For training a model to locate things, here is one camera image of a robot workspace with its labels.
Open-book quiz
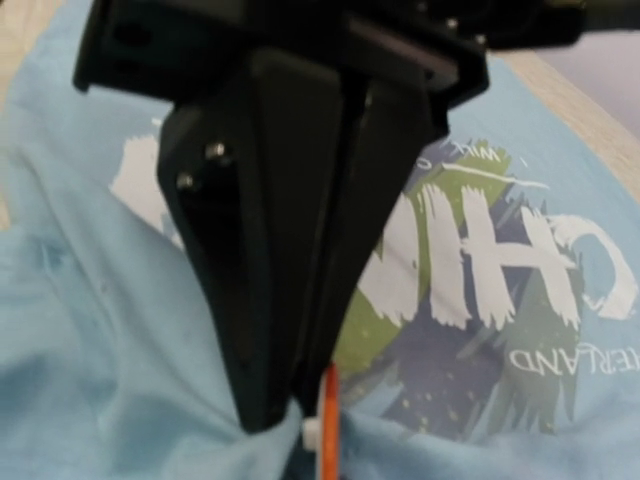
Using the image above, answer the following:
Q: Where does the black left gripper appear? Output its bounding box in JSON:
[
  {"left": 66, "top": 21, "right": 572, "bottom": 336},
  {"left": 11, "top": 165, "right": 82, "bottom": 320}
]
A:
[{"left": 72, "top": 1, "right": 585, "bottom": 109}]

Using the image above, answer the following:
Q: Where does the light blue printed t-shirt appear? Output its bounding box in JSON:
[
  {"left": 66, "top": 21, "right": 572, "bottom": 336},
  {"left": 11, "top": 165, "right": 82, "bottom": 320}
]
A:
[{"left": 1, "top": 1, "right": 639, "bottom": 479}]

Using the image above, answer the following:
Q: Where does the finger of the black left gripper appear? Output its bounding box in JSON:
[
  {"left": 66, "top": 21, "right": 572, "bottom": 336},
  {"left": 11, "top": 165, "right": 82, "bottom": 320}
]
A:
[
  {"left": 301, "top": 81, "right": 446, "bottom": 400},
  {"left": 158, "top": 48, "right": 343, "bottom": 433}
]

